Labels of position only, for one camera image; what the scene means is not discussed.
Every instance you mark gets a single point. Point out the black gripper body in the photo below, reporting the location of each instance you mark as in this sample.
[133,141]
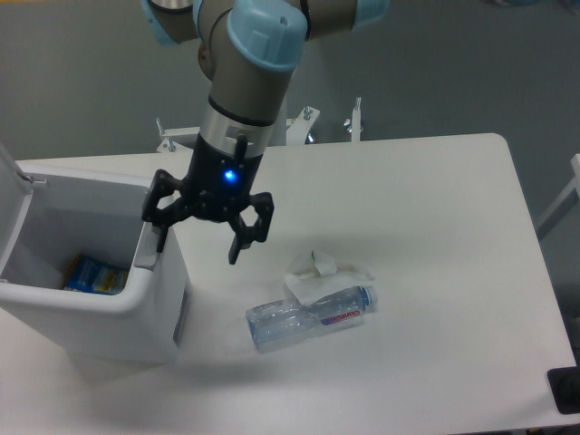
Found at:
[217,185]

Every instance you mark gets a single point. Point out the white push-lid trash can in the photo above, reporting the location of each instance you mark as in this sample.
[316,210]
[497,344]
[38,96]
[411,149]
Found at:
[49,216]

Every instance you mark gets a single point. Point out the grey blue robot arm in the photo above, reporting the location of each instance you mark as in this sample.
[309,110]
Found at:
[249,51]

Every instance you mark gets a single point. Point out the crumpled white tissue paper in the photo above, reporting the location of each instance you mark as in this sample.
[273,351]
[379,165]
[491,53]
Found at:
[312,274]

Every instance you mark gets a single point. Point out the crushed clear plastic bottle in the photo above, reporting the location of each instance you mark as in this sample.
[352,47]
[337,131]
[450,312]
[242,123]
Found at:
[286,322]

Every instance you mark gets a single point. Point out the blue snack packet in bin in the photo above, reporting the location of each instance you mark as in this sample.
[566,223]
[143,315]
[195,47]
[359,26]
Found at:
[92,276]

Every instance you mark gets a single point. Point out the black clamp at table corner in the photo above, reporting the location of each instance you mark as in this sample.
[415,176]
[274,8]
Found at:
[564,385]

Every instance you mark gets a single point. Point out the white metal base frame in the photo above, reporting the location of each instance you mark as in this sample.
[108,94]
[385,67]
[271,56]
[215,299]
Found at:
[295,131]

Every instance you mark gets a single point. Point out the white frame at right edge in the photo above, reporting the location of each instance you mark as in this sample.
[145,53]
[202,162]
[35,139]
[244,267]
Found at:
[564,201]

